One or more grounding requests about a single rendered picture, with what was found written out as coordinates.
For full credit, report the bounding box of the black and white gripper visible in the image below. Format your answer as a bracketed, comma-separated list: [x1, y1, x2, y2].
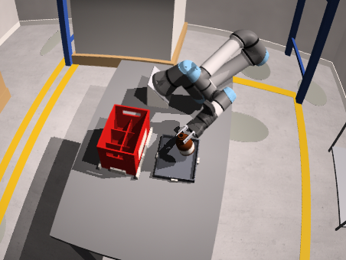
[176, 99, 223, 144]

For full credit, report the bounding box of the red plastic crate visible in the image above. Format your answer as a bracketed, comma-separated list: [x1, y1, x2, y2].
[96, 104, 149, 176]

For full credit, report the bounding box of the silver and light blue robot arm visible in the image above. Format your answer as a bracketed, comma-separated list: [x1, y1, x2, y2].
[152, 29, 269, 112]

